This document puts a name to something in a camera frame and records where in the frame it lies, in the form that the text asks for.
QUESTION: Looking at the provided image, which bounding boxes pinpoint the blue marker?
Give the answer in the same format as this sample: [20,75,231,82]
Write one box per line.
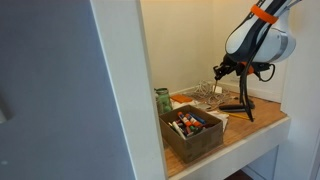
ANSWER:
[189,112,208,126]

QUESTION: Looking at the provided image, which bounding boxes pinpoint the yellow pencil worn eraser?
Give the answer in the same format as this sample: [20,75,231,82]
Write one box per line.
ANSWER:
[229,112,252,121]

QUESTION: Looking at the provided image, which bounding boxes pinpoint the orange cap glue stick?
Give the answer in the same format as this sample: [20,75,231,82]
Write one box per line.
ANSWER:
[177,111,194,128]
[185,113,204,129]

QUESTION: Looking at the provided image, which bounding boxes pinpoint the brown cardboard box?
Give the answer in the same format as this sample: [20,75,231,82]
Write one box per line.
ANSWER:
[158,104,224,164]

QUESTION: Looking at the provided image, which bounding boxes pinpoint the silver flat device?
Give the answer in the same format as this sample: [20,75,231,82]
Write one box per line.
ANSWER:
[196,102,213,111]

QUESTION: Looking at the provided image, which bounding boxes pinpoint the white marker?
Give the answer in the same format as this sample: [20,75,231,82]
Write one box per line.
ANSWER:
[170,120,187,140]

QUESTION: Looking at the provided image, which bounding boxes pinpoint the white power adapter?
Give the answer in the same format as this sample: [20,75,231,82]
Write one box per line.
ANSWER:
[212,85,224,95]

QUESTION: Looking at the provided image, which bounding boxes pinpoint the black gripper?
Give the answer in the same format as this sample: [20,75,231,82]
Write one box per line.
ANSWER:
[213,54,248,81]

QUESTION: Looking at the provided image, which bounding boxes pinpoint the orange notebook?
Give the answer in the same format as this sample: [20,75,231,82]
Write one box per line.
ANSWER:
[170,94,194,104]

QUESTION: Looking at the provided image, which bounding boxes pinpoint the green glass jar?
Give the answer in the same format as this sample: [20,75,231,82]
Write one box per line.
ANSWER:
[154,87,174,116]

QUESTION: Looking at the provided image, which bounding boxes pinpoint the green marker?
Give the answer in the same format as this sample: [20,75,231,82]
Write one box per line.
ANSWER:
[189,125,203,135]

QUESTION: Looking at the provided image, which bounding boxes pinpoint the white paper sheets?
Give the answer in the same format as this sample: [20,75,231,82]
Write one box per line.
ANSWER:
[171,99,230,131]

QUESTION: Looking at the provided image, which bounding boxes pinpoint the white cable bundle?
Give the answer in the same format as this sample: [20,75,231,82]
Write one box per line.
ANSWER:
[191,79,240,108]

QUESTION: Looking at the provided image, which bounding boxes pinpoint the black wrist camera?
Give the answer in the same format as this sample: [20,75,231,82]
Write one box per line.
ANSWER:
[246,60,272,74]

